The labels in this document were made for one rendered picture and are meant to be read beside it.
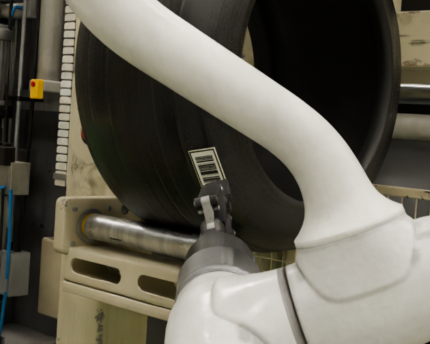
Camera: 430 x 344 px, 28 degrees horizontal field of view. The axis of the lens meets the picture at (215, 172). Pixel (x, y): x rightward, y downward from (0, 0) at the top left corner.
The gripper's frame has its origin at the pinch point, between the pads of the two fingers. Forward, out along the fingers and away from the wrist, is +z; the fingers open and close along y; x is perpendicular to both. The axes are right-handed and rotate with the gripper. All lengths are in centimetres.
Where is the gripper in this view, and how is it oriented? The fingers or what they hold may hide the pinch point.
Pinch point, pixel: (218, 197)
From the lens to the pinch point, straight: 108.2
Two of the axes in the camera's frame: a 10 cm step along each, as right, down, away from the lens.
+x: 9.7, -2.3, -0.9
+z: -0.1, -4.0, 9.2
